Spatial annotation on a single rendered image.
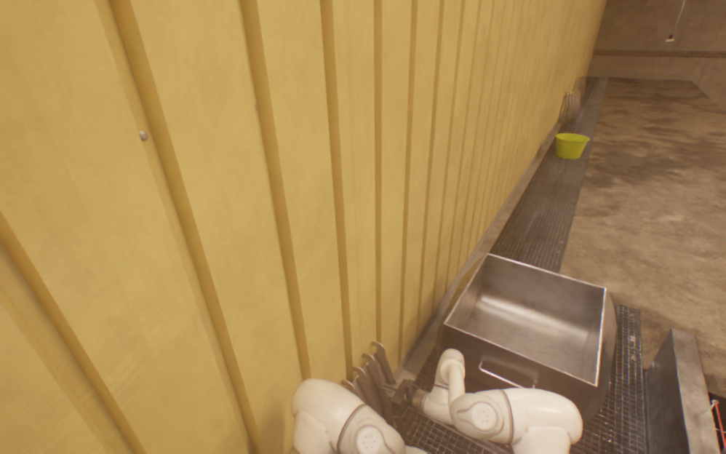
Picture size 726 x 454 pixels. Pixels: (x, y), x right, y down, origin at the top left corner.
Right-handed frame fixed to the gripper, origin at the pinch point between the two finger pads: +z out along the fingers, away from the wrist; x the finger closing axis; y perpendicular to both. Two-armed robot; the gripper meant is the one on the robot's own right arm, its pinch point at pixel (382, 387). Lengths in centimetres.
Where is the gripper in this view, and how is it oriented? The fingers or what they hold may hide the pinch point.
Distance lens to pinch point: 180.5
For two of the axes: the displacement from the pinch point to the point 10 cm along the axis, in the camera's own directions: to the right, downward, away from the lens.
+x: 5.4, -4.3, 7.2
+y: 2.1, 9.0, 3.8
